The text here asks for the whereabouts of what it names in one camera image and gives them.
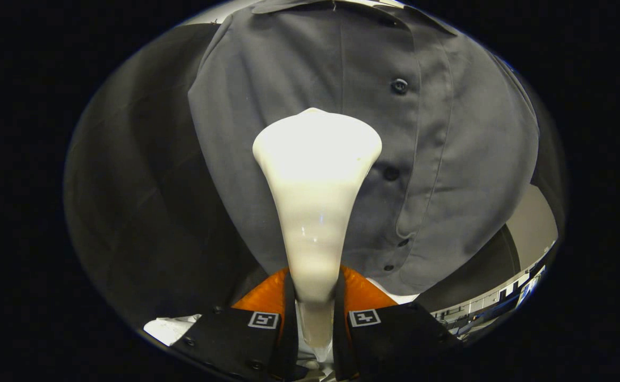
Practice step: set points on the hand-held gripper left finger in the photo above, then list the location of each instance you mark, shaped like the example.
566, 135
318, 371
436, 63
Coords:
290, 323

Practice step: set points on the white crumpled cloth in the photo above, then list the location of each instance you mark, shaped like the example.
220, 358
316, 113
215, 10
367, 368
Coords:
169, 329

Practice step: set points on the grey cabinet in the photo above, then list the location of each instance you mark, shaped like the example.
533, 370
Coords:
533, 228

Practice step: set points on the grey button shirt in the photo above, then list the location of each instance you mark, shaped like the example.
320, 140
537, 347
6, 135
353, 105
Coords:
464, 148

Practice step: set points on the white garment steamer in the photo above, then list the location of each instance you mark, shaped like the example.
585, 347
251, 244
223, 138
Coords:
315, 170

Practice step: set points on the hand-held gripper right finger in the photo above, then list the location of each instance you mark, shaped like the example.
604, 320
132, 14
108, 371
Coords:
340, 323

